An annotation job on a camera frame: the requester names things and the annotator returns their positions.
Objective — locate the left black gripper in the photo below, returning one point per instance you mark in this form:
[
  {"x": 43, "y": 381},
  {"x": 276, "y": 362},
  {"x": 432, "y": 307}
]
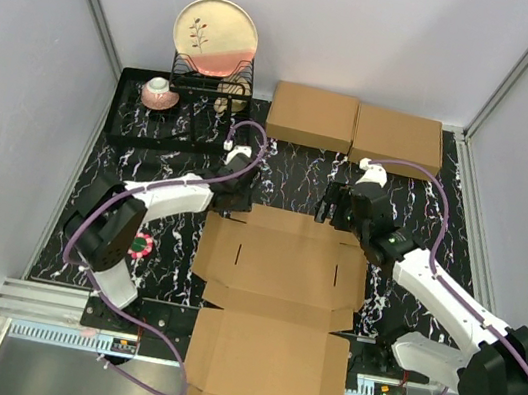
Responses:
[{"x": 245, "y": 204}]

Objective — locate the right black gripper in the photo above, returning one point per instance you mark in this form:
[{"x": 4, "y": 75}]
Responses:
[{"x": 336, "y": 193}]

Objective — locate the cardboard box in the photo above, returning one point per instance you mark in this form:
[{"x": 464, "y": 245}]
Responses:
[
  {"x": 312, "y": 117},
  {"x": 278, "y": 265},
  {"x": 383, "y": 134}
]

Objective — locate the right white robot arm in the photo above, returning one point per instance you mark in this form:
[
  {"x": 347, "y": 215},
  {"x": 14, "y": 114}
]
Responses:
[{"x": 489, "y": 358}]

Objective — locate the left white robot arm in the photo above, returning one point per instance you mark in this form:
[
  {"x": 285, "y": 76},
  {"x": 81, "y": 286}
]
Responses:
[{"x": 104, "y": 222}]

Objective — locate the pink green flower coaster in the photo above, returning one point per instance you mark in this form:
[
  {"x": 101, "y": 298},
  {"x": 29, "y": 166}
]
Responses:
[{"x": 141, "y": 247}]

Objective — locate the cream ceramic mug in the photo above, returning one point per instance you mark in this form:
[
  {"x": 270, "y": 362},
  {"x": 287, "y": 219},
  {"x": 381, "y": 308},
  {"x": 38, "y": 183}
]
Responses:
[{"x": 234, "y": 92}]

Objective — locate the pink patterned bowl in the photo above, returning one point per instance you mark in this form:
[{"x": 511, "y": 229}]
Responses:
[{"x": 156, "y": 94}]

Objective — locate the cream pink floral plate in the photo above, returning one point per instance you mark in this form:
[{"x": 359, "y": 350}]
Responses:
[{"x": 216, "y": 37}]

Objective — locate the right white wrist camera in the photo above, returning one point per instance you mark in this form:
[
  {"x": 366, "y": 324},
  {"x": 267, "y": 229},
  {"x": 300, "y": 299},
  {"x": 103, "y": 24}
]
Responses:
[{"x": 374, "y": 177}]

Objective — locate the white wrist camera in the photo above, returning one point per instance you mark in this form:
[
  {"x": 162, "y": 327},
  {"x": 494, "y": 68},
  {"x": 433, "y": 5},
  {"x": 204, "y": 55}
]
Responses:
[
  {"x": 237, "y": 156},
  {"x": 374, "y": 177}
]

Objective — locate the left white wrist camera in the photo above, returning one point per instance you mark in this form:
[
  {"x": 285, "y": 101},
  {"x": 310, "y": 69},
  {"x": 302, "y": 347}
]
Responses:
[{"x": 237, "y": 156}]

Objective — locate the black wire tray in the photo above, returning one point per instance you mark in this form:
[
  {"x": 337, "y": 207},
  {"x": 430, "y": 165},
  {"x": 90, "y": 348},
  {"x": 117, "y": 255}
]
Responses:
[{"x": 191, "y": 126}]

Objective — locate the black wire plate rack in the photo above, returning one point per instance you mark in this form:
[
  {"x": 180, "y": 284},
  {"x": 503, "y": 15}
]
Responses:
[{"x": 188, "y": 82}]

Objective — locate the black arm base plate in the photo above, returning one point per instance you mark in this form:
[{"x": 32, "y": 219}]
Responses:
[{"x": 247, "y": 334}]

